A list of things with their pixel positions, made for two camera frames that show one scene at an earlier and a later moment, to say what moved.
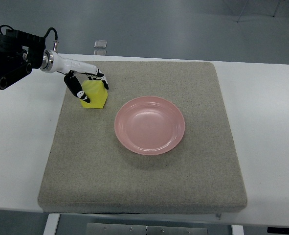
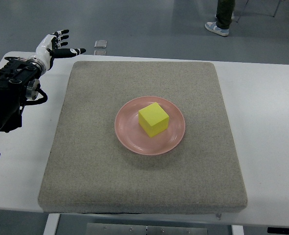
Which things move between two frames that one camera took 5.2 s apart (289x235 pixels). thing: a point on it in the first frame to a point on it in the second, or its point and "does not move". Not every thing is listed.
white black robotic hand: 52,62 to 48,49
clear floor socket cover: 100,44 does not move
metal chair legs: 277,5 does not move
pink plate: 149,125 does not move
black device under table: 285,230 does not move
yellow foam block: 96,91 to 153,120
